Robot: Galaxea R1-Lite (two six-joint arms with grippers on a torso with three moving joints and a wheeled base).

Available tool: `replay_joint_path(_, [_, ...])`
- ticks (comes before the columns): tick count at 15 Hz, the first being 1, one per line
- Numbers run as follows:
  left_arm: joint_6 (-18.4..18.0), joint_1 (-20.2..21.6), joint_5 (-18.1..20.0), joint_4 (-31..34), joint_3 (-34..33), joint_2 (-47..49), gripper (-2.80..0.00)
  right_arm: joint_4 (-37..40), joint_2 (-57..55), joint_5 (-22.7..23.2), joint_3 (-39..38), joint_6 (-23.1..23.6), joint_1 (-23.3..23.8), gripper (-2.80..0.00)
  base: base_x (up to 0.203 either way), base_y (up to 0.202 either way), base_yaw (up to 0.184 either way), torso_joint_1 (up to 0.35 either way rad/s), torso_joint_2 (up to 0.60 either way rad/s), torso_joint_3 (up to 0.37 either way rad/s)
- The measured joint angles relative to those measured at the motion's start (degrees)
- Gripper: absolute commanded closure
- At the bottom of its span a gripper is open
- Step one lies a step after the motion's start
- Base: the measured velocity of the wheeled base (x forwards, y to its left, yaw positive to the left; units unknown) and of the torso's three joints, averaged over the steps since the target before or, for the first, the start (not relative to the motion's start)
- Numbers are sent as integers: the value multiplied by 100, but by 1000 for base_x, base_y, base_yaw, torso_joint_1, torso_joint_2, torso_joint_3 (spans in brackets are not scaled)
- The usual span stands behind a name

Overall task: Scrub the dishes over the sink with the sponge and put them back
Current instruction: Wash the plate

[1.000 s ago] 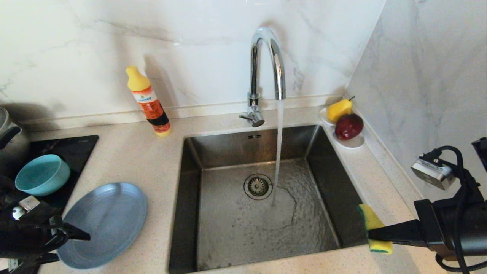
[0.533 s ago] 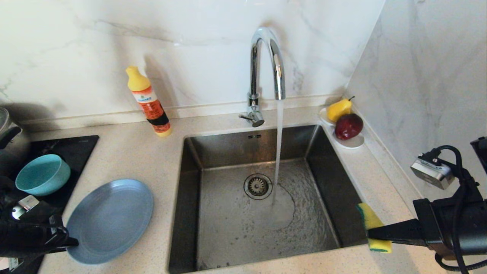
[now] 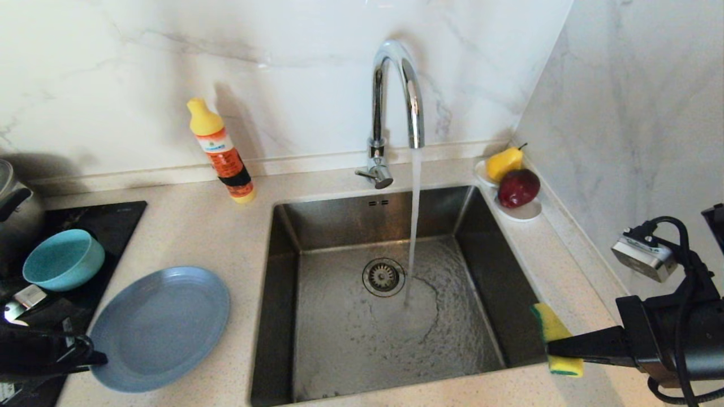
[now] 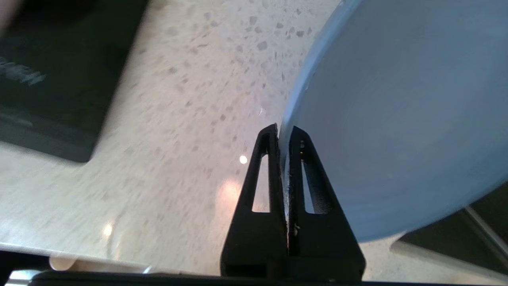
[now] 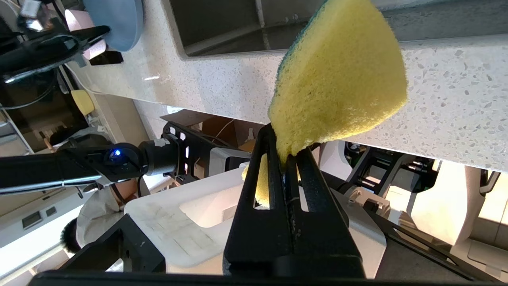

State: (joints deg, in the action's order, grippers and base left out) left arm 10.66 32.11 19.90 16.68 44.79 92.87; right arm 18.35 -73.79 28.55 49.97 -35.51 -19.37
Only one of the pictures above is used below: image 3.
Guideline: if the yellow green sponge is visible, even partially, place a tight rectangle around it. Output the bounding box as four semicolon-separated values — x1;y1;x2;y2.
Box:
531;302;584;378

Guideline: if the blue round plate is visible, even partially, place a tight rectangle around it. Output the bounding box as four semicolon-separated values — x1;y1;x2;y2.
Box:
89;266;231;393

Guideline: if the stainless steel sink basin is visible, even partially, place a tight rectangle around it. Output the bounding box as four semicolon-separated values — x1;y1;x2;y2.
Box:
249;185;569;407

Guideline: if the small white fruit dish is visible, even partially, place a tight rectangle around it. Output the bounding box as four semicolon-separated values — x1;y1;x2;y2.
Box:
474;158;544;222

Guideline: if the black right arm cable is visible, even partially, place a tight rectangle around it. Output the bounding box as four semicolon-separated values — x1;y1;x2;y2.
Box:
622;217;724;406

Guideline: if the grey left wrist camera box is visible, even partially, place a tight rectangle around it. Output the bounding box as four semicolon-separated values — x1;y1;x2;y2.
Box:
14;284;48;309

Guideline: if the metal sink drain strainer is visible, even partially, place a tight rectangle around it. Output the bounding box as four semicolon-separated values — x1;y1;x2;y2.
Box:
362;258;406;298

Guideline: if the yellow pear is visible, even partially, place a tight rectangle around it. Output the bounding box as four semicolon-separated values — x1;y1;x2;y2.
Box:
487;142;528;183

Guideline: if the black induction cooktop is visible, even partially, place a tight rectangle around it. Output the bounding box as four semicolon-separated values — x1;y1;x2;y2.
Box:
0;201;148;407

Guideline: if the steel cooking pot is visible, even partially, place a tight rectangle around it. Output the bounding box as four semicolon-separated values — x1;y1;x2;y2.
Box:
0;160;46;269

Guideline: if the chrome gooseneck faucet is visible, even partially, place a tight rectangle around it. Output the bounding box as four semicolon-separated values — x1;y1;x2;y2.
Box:
355;38;425;190

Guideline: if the orange dish soap bottle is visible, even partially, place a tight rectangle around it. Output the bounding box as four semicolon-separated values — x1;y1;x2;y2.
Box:
188;97;257;204

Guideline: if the dark red apple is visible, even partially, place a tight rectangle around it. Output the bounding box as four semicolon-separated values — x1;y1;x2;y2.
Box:
497;168;542;209

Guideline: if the teal plastic bowl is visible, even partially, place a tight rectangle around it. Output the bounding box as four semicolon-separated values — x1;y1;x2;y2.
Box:
23;229;106;292

